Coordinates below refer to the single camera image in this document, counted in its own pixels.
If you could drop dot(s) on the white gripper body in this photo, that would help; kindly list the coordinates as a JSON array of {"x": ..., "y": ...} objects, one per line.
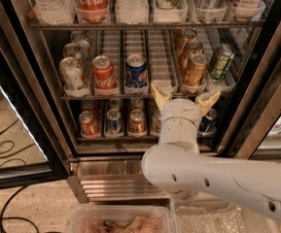
[{"x": 181, "y": 110}]

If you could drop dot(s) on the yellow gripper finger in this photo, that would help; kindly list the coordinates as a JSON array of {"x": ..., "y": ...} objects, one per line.
[
  {"x": 160, "y": 96},
  {"x": 206, "y": 100}
]

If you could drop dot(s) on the orange soda can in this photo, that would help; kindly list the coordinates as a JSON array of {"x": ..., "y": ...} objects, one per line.
[
  {"x": 184, "y": 36},
  {"x": 190, "y": 48},
  {"x": 195, "y": 70}
]

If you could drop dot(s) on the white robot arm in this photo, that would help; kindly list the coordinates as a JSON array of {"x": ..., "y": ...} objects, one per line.
[{"x": 175, "y": 165}]

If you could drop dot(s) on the white green can bottom shelf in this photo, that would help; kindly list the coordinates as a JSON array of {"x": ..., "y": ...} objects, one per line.
[{"x": 156, "y": 121}]

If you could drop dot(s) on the blue Pepsi can bottom right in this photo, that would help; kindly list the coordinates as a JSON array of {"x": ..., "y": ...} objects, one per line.
[{"x": 208, "y": 121}]

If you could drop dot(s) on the empty white shelf tray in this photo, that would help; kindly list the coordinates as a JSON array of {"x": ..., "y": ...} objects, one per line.
[{"x": 162, "y": 69}]

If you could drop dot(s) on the blue Pepsi can middle shelf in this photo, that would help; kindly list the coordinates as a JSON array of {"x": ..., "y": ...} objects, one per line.
[{"x": 136, "y": 71}]

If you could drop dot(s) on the orange can bottom shelf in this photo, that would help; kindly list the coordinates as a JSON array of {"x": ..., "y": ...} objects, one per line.
[{"x": 137, "y": 124}]

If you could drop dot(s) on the green soda can middle shelf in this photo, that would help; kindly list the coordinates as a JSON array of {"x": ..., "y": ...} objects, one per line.
[{"x": 220, "y": 61}]

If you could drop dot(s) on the red Coca-Cola can middle shelf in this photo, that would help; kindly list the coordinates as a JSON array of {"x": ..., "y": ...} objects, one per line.
[{"x": 103, "y": 72}]

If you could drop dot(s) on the red can bottom shelf front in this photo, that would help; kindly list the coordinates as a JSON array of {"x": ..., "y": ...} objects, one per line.
[{"x": 88, "y": 123}]

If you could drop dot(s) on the steel fridge cabinet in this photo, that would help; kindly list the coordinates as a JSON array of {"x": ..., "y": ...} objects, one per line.
[{"x": 109, "y": 169}]

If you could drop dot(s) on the front white soda can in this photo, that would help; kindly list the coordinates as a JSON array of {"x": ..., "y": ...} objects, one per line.
[{"x": 72, "y": 73}]

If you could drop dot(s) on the white soda can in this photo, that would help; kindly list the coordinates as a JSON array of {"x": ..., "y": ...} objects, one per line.
[
  {"x": 73, "y": 50},
  {"x": 81, "y": 38},
  {"x": 72, "y": 73}
]

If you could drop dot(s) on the red Coca-Cola bottle top shelf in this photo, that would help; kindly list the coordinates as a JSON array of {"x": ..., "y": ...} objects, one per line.
[{"x": 92, "y": 10}]

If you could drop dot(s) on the open glass fridge door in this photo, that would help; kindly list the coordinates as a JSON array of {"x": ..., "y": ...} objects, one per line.
[{"x": 32, "y": 142}]

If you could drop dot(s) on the clear bin with bubble wrap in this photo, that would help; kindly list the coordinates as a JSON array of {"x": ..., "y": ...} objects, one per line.
[{"x": 218, "y": 216}]

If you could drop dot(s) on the clear water bottle centre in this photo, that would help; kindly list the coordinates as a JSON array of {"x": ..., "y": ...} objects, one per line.
[{"x": 132, "y": 11}]

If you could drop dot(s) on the clear water bottle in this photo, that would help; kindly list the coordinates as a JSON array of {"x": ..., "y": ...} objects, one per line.
[
  {"x": 55, "y": 12},
  {"x": 132, "y": 11}
]

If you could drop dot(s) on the clear bin with brown items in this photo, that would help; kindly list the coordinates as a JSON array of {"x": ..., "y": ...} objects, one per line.
[{"x": 121, "y": 219}]

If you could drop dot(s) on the clear water bottle left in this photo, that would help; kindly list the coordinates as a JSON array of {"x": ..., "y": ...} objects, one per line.
[{"x": 55, "y": 12}]

